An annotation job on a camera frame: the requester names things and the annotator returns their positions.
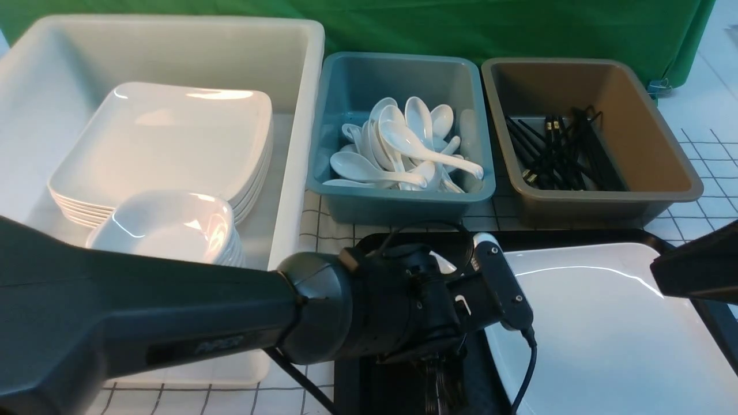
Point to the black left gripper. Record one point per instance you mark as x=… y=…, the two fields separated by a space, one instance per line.
x=405 y=309

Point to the large white rice plate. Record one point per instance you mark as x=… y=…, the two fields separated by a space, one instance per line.
x=609 y=342

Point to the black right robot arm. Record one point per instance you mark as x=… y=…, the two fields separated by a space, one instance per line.
x=703 y=269

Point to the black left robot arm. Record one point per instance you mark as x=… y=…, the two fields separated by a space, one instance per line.
x=73 y=318

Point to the black serving tray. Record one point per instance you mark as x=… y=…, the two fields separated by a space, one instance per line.
x=487 y=380

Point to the pile of white spoons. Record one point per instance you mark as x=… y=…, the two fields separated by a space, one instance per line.
x=409 y=148

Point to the blue plastic bin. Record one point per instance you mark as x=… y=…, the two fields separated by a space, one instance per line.
x=351 y=85

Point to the stack of white small bowls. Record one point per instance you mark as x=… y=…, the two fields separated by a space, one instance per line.
x=178 y=225

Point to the pile of black chopsticks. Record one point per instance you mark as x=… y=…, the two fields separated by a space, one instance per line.
x=565 y=154

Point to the brown plastic bin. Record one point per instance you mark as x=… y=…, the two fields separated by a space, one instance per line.
x=647 y=154

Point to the stack of white square plates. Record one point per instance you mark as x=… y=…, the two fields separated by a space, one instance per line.
x=153 y=137

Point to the metal binder clip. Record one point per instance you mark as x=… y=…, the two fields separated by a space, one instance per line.
x=659 y=88

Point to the white checked tablecloth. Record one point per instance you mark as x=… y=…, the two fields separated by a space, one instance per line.
x=712 y=152

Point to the green backdrop cloth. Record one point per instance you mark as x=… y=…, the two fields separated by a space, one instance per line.
x=656 y=39

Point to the large white plastic tub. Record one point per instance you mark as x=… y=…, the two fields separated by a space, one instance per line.
x=56 y=75

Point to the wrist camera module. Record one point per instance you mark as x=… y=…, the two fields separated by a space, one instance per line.
x=508 y=300

